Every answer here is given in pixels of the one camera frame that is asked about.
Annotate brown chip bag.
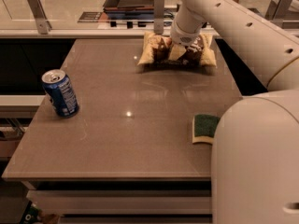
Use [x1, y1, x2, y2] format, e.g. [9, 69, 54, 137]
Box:
[138, 32, 217, 66]

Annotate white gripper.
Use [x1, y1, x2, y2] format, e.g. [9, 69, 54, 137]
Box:
[168, 20, 203, 61]

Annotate right metal railing bracket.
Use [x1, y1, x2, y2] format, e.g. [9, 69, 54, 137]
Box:
[264, 0, 299, 29]

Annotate left metal railing bracket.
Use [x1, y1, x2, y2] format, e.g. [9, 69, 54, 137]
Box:
[27, 0, 51, 35]

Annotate metal railing bracket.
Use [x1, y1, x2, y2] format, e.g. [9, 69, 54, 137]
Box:
[154, 0, 164, 35]
[27, 0, 51, 35]
[264, 0, 299, 29]

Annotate table drawer front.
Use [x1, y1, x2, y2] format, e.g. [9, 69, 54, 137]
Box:
[27, 190, 212, 215]

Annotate blue pepsi can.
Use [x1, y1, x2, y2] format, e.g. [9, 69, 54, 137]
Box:
[42, 69, 79, 118]

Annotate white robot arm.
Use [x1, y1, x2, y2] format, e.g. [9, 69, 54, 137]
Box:
[171, 0, 299, 224]

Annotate middle metal railing bracket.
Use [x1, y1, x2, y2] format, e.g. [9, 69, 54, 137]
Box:
[154, 0, 164, 35]

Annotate green yellow sponge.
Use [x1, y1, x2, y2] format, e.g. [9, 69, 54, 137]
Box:
[192, 114, 220, 145]

